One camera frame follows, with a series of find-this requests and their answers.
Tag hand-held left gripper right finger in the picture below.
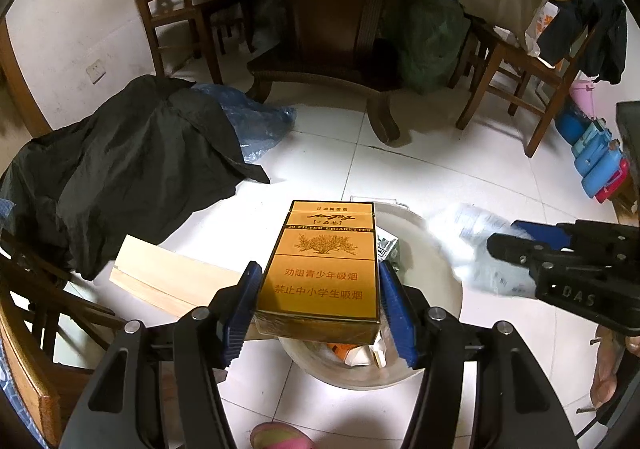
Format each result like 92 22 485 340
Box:
377 259 581 449

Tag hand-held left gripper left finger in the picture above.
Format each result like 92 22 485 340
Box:
60 260 264 449

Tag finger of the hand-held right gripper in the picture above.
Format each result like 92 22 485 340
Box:
509 218 640 255
486 233 546 280

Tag round beige bin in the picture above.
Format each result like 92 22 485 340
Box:
276 199 464 391

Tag orange printed paper cup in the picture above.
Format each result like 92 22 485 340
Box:
331 343 362 364

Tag golden cigarette pack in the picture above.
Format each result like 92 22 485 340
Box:
253 200 380 345

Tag person's right hand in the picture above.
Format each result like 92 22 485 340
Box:
589 326 640 407

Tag pale wooden plank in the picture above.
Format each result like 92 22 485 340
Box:
108 234 277 341

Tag blue plastic containers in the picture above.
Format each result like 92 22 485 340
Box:
554 113 632 204

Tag pink slipper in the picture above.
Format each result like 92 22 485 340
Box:
249 421 317 449

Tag pink plastic container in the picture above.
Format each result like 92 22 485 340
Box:
569 80 600 120

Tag brown wooden chair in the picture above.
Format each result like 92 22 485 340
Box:
454 11 603 158

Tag black cloth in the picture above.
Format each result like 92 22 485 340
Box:
0 75 272 281

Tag blue plastic bag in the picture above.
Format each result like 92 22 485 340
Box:
191 83 299 164

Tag wooden chair under cloth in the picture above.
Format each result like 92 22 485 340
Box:
0 228 128 449

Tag black jacket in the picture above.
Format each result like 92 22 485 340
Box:
537 0 629 86

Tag white orange plastic bag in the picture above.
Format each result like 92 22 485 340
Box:
459 0 562 68

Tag green plastic bag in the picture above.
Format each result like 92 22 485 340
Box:
392 0 472 96

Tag round wooden table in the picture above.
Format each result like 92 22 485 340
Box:
135 0 576 146

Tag dark wooden chair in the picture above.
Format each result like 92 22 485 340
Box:
119 0 257 86

